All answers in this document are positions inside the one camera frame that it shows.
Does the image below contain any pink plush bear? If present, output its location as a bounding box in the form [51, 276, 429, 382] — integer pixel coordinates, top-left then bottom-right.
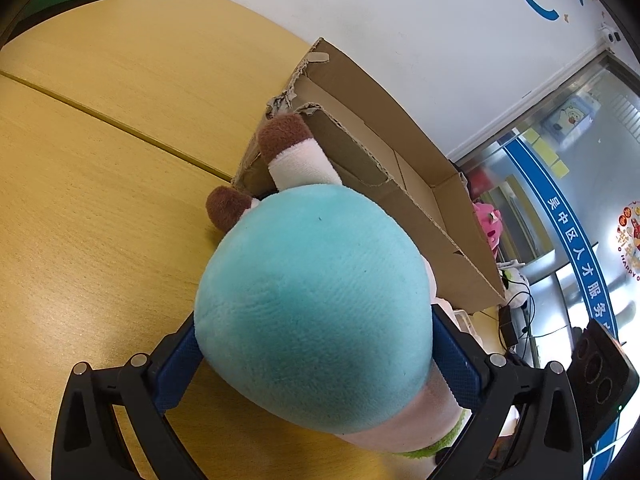
[472, 201, 503, 261]

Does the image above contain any black power adapter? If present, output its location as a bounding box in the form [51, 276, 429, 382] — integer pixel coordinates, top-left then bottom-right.
[498, 305, 518, 346]

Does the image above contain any round festive window sticker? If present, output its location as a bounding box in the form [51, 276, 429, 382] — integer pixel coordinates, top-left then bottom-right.
[612, 200, 640, 281]

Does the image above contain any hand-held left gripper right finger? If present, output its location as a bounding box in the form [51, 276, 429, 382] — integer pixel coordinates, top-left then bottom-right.
[431, 305, 586, 480]

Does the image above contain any white plush toy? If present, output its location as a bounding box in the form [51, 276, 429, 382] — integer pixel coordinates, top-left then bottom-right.
[497, 260, 531, 308]

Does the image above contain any cardboard box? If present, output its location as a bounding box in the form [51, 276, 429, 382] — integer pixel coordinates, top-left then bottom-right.
[231, 36, 507, 311]

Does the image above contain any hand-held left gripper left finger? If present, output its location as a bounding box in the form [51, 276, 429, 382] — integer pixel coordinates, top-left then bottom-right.
[51, 312, 208, 480]

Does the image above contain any cartoon poster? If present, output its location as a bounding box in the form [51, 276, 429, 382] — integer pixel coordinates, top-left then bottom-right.
[542, 95, 601, 141]

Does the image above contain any black cable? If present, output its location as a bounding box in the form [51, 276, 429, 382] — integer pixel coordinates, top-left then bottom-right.
[517, 280, 542, 361]

